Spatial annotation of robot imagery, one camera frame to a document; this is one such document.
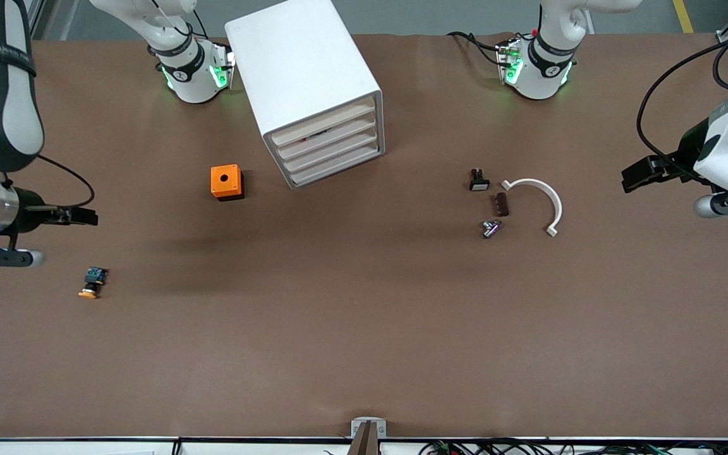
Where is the orange capped push button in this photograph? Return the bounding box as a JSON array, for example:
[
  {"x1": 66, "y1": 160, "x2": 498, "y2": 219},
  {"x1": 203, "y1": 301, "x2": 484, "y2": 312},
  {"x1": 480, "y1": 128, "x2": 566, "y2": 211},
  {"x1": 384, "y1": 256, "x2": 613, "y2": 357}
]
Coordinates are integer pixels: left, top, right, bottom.
[{"x1": 78, "y1": 267, "x2": 111, "y2": 300}]

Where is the orange button box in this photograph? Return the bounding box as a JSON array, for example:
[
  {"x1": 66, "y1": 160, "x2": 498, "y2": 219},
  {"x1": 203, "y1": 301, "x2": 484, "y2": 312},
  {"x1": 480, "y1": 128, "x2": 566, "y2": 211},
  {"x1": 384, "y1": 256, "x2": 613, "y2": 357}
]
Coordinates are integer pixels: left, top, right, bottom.
[{"x1": 210, "y1": 164, "x2": 245, "y2": 202}]

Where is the white curved plastic clip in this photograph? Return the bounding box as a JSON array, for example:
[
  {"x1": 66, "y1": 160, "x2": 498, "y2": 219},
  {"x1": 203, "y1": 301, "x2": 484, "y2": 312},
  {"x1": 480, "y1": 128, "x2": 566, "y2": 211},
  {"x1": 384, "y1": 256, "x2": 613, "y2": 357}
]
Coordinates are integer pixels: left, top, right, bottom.
[{"x1": 501, "y1": 178, "x2": 563, "y2": 238}]

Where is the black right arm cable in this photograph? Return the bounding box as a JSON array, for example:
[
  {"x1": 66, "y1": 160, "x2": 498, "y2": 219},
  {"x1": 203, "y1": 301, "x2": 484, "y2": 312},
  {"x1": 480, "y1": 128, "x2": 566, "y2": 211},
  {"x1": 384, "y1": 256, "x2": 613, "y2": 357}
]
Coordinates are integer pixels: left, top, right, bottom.
[{"x1": 1, "y1": 154, "x2": 97, "y2": 210}]

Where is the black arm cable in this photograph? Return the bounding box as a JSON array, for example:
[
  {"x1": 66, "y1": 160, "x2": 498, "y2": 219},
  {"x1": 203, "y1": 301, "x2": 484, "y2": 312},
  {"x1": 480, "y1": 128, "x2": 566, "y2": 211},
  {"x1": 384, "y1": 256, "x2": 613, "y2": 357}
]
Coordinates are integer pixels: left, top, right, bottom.
[
  {"x1": 636, "y1": 28, "x2": 728, "y2": 174},
  {"x1": 1, "y1": 154, "x2": 97, "y2": 210}
]

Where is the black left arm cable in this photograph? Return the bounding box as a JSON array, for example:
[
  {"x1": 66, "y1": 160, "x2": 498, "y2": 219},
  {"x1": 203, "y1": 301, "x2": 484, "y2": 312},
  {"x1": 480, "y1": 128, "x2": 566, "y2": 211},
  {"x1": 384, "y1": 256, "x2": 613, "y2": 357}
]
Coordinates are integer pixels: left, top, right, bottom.
[{"x1": 636, "y1": 28, "x2": 728, "y2": 174}]

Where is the black base cable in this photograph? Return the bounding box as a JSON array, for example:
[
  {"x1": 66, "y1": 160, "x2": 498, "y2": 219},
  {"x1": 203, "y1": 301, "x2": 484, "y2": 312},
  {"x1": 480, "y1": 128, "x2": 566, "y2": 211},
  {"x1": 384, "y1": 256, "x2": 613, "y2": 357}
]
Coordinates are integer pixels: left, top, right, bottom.
[{"x1": 446, "y1": 30, "x2": 511, "y2": 68}]

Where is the grey metal bracket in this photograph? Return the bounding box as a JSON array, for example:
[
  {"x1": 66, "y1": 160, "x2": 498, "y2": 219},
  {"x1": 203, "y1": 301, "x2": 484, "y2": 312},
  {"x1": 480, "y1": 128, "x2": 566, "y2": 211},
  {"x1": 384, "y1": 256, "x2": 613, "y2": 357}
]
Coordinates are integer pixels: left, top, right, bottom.
[{"x1": 351, "y1": 418, "x2": 387, "y2": 455}]

